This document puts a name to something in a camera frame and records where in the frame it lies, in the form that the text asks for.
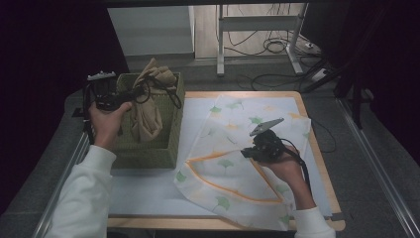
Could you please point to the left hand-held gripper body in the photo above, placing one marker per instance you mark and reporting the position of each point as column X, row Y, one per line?
column 105, row 91

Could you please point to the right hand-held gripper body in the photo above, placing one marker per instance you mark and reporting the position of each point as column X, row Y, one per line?
column 269, row 145

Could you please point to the white leaf-print mesh laundry bag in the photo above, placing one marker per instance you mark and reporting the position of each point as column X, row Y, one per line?
column 231, row 172

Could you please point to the green woven basket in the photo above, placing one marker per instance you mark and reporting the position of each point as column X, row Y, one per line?
column 165, row 145

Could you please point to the person's right hand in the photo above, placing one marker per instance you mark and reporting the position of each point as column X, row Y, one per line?
column 287, row 168

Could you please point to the person's left hand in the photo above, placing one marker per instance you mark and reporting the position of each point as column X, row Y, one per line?
column 107, row 124

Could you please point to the white cabinet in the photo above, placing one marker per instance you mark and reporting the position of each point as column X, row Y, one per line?
column 152, row 31

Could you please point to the white power strip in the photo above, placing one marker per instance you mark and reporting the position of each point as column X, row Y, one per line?
column 318, row 74

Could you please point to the black tripod stand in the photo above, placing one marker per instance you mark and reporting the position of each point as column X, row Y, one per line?
column 355, row 99

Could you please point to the white table mat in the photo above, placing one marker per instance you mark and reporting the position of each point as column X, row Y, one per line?
column 148, row 195

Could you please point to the aluminium rail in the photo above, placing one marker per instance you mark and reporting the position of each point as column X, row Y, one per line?
column 61, row 188
column 379, row 172

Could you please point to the white metal stand frame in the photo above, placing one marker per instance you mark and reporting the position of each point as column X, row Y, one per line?
column 257, row 23

